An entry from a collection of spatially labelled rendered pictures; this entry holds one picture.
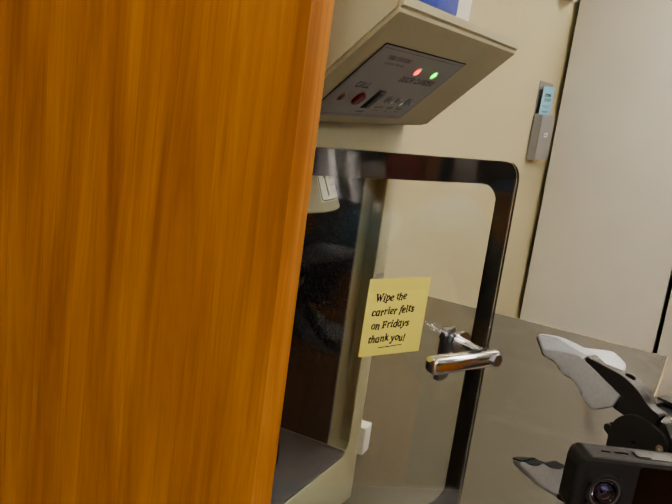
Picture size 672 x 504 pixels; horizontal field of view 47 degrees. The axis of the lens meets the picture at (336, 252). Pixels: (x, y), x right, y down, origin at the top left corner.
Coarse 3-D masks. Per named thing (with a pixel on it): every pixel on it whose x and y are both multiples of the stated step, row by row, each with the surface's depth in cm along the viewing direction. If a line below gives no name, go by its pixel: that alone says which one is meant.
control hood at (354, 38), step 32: (352, 0) 56; (384, 0) 55; (416, 0) 57; (352, 32) 56; (384, 32) 56; (416, 32) 60; (448, 32) 64; (480, 32) 70; (352, 64) 58; (480, 64) 78; (448, 96) 82
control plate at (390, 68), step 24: (384, 48) 59; (408, 48) 62; (360, 72) 61; (384, 72) 64; (408, 72) 67; (432, 72) 71; (456, 72) 76; (336, 96) 62; (384, 96) 70; (408, 96) 74
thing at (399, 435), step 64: (320, 192) 66; (384, 192) 70; (448, 192) 74; (512, 192) 80; (320, 256) 67; (384, 256) 72; (448, 256) 77; (320, 320) 69; (448, 320) 79; (320, 384) 71; (384, 384) 76; (448, 384) 81; (320, 448) 73; (384, 448) 78; (448, 448) 84
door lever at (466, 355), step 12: (456, 336) 80; (468, 336) 81; (456, 348) 80; (468, 348) 79; (480, 348) 78; (432, 360) 72; (444, 360) 73; (456, 360) 74; (468, 360) 74; (480, 360) 75; (492, 360) 76; (432, 372) 72; (444, 372) 73
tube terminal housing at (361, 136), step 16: (320, 128) 72; (336, 128) 74; (352, 128) 77; (368, 128) 81; (384, 128) 84; (400, 128) 88; (320, 144) 72; (336, 144) 75; (352, 144) 78; (368, 144) 82; (384, 144) 85; (400, 144) 89
